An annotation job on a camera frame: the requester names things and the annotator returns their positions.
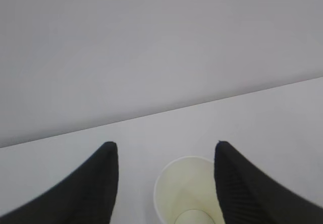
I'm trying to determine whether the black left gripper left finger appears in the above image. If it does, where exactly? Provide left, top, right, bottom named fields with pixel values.
left=1, top=142, right=118, bottom=223

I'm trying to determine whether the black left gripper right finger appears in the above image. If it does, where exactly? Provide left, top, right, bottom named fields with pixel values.
left=214, top=141, right=322, bottom=223

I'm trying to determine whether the white paper cup green logo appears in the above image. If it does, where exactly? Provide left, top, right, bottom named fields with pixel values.
left=153, top=156, right=225, bottom=223

